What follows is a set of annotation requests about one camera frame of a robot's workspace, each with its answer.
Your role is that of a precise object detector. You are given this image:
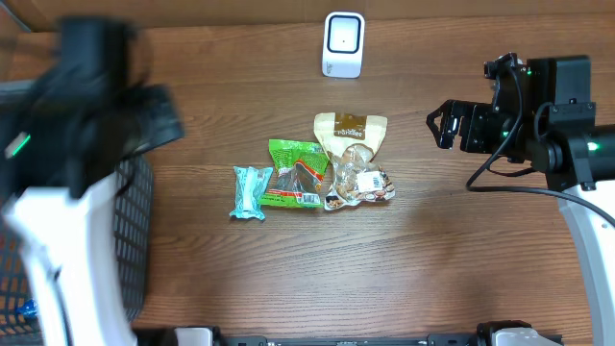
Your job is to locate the beige brown nut snack bag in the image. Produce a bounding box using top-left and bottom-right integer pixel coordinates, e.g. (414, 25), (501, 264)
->
(313, 112), (396, 210)

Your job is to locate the green snack bag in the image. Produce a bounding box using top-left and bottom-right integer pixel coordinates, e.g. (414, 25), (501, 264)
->
(259, 139), (329, 208)

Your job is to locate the light teal snack packet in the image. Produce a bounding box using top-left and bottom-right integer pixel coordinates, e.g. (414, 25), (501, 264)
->
(230, 166), (274, 221)

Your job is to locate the blue snack packet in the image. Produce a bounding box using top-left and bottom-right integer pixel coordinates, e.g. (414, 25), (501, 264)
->
(15, 299), (37, 319)

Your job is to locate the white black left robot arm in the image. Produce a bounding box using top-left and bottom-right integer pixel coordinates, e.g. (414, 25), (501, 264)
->
(1, 15), (185, 345)

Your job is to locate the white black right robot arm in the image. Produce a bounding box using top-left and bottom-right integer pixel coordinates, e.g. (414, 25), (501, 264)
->
(426, 53), (614, 345)

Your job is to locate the white barcode scanner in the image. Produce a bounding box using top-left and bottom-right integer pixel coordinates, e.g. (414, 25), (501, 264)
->
(322, 12), (365, 79)

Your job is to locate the grey plastic mesh basket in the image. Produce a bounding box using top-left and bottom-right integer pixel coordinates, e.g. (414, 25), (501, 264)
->
(1, 157), (154, 345)

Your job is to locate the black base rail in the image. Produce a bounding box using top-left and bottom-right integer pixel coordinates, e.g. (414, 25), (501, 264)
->
(214, 334), (487, 346)

